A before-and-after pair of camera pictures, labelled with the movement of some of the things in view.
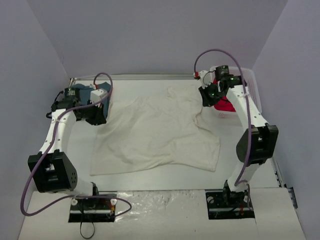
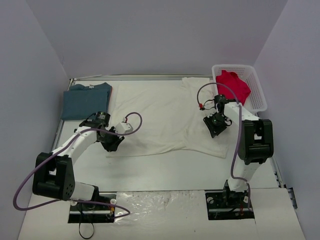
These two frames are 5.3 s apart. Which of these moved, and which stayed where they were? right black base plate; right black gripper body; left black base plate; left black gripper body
Moved: left black gripper body; right black gripper body
Stayed: left black base plate; right black base plate
